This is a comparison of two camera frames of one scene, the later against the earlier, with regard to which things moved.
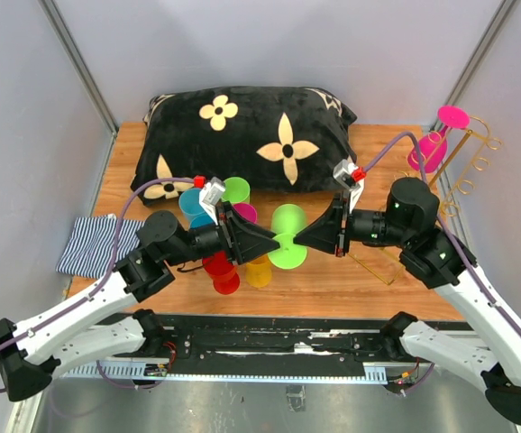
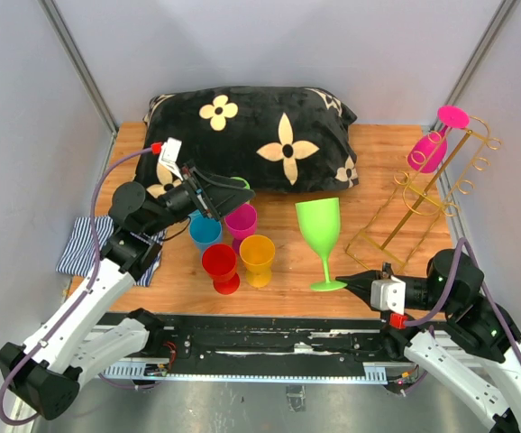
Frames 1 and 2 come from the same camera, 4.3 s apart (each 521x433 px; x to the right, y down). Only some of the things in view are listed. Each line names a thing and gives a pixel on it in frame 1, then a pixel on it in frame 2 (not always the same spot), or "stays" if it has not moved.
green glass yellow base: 287,221 to 320,222
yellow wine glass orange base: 259,271 stays
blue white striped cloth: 91,245 stays
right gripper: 325,232 to 360,282
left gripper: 238,244 to 218,202
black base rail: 264,347 stays
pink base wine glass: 430,152 stays
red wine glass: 223,272 stays
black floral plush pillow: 278,139 stays
